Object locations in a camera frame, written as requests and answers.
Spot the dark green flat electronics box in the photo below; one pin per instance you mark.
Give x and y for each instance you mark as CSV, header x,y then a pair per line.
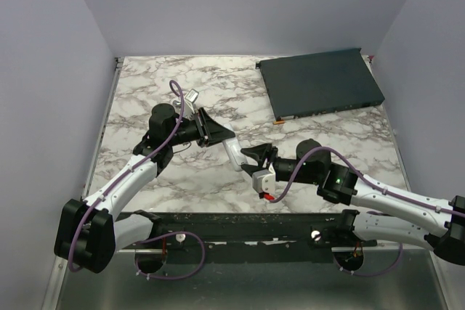
x,y
319,83

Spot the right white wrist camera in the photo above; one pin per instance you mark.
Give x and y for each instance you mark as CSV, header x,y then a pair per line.
x,y
263,182

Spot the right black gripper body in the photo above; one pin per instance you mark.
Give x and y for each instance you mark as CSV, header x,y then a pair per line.
x,y
287,165

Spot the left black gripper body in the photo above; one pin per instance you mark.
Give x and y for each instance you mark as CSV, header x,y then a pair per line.
x,y
191,131

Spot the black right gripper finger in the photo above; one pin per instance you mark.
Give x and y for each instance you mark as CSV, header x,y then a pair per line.
x,y
256,172
262,154

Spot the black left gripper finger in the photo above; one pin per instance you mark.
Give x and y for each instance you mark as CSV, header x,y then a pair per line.
x,y
214,141
210,128

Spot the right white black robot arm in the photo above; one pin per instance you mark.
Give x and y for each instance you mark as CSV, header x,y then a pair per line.
x,y
398,215

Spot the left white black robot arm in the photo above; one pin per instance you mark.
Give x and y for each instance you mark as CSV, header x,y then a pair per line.
x,y
89,232

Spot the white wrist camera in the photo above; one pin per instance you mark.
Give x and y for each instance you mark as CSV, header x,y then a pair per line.
x,y
190,108
263,182

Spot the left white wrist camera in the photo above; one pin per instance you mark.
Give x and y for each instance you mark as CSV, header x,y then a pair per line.
x,y
190,108

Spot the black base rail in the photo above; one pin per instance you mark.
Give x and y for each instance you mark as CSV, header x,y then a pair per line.
x,y
238,238

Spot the white remote control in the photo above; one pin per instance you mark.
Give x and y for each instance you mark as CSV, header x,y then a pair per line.
x,y
233,150

